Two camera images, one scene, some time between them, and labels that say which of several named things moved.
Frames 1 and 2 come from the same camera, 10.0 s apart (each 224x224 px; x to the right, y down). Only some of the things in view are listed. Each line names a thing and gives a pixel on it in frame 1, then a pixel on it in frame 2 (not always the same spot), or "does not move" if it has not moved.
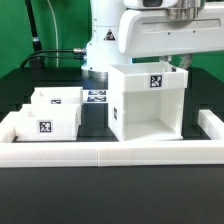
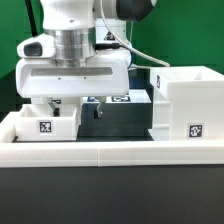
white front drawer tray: [47, 122] does not move
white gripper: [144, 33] → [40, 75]
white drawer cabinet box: [146, 101] → [188, 104]
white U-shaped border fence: [153, 153] does not move
